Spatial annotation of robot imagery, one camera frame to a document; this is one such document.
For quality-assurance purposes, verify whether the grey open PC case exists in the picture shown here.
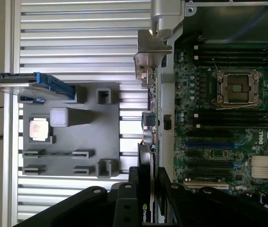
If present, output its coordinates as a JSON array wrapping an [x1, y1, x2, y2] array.
[[149, 0, 268, 227]]

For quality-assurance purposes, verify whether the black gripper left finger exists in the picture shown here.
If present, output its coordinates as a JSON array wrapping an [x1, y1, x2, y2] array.
[[13, 166, 141, 227]]

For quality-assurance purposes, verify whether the hard disk in blue carrier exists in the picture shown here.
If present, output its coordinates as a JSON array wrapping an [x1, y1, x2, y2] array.
[[0, 70, 76, 104]]

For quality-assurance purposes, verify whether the grey plastic parts rack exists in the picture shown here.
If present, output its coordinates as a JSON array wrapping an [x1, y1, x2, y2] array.
[[18, 81, 121, 180]]

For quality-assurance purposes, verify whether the green motherboard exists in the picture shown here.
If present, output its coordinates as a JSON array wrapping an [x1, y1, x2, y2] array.
[[173, 42, 268, 198]]

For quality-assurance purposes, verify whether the blue expansion slot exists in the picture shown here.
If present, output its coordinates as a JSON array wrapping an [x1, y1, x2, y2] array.
[[185, 141, 234, 149]]

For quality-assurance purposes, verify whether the green graphics card black shroud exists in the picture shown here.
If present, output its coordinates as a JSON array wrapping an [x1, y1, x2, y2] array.
[[133, 29, 174, 224]]

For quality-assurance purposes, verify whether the silver CPU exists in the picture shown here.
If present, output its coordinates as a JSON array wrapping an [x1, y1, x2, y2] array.
[[29, 119, 50, 142]]

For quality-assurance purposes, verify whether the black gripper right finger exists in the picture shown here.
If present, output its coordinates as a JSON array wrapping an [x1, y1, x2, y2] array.
[[156, 167, 268, 227]]

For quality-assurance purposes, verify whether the small silver heat sink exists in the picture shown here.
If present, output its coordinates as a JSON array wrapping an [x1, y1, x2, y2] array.
[[250, 155, 268, 180]]

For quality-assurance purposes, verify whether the white expansion slot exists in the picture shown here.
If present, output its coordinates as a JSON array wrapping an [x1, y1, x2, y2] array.
[[183, 181, 230, 190]]

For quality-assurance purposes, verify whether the metal CPU socket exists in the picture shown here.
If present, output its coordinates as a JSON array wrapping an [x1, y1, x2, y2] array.
[[211, 68, 264, 111]]

